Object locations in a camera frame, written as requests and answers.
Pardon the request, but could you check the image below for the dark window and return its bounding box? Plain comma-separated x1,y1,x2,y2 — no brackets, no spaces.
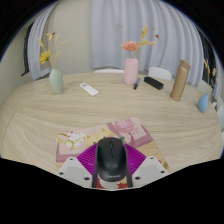
197,28,217,84
21,23,36,77

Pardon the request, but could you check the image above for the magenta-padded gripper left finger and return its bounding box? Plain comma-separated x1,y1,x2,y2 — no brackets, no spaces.
58,138,101,189

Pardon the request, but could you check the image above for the copper thermos bottle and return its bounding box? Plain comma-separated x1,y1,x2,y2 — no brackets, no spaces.
169,59,192,102

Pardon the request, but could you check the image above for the blue vase with dried flowers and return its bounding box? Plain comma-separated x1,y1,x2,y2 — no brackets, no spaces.
197,58,218,113

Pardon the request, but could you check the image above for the black rectangular case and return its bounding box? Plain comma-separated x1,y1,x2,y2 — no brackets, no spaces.
143,76,165,91

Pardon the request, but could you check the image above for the black computer mouse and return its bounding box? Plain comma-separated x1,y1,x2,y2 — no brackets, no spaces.
95,136,130,183

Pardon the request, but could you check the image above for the pink vase with orange flowers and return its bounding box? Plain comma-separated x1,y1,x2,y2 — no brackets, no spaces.
119,25,160,87

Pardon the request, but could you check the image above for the wide white curtain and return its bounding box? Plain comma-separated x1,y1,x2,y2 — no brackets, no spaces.
89,0,205,87

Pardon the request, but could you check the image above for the white remote control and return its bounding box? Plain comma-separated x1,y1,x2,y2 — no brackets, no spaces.
79,82,100,97

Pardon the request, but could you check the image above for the blue marker pen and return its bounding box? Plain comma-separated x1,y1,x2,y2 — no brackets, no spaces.
133,77,141,91

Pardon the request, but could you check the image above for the green vase with yellow flowers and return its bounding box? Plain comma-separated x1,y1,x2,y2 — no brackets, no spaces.
36,31,69,95

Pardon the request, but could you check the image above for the narrow white curtain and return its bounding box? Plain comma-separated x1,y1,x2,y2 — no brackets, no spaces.
27,3,61,81

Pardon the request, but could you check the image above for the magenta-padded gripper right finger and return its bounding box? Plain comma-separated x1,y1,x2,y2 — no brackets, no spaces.
123,141,170,188

